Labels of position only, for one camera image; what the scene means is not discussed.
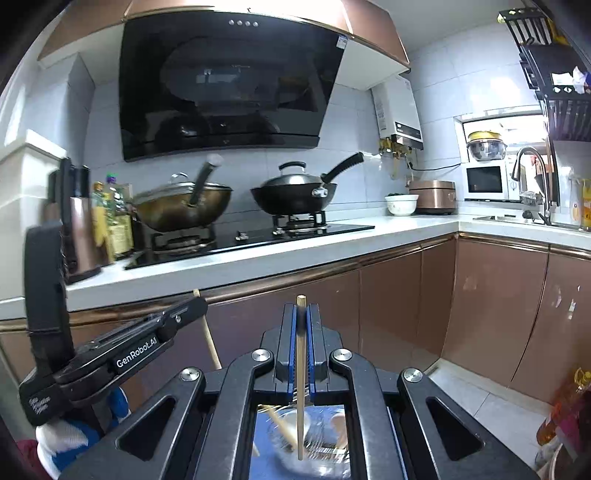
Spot white microwave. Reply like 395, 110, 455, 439
464, 159, 525, 202

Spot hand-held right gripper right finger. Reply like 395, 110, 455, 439
307, 303, 539, 480

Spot person's left hand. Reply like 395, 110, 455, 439
36, 387, 131, 477

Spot brown thermos kettle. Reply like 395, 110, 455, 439
48, 158, 105, 283

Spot black wok with lid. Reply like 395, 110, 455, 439
250, 151, 365, 217

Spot oil bottles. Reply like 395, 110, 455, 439
108, 174, 136, 259

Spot white kitchen countertop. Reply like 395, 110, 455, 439
0, 213, 591, 320

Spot white dispenser bottle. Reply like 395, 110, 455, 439
569, 173, 583, 223

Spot orange oil bottle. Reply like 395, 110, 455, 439
537, 367, 591, 446

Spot metal kitchen faucet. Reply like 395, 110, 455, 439
511, 146, 561, 225

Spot white bowl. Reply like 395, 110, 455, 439
385, 193, 419, 217

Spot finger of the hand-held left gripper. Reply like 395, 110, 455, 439
150, 296, 209, 344

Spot round bin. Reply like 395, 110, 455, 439
534, 438, 571, 474

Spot brass wok with glass lid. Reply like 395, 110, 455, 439
131, 154, 234, 232

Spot black range hood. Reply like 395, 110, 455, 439
117, 14, 347, 162

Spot wooden chopstick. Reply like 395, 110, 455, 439
264, 406, 297, 452
193, 289, 223, 371
297, 295, 306, 461

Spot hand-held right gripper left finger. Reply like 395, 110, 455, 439
60, 304, 299, 480

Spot brown rice cooker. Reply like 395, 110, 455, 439
409, 179, 458, 215

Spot black gas stove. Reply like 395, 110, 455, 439
124, 210, 376, 271

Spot black wall dish rack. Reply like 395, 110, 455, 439
498, 4, 591, 141

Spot wire utensil holder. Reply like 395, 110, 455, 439
252, 404, 352, 480

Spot white water heater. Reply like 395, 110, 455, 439
370, 74, 424, 151

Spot brown lower cabinets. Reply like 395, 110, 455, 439
0, 233, 591, 407

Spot blue towel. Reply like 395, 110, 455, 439
252, 405, 280, 480

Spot yellow sauce bottle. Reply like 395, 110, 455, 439
91, 181, 114, 266

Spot metal pot with yellow lid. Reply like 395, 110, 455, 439
465, 130, 508, 162

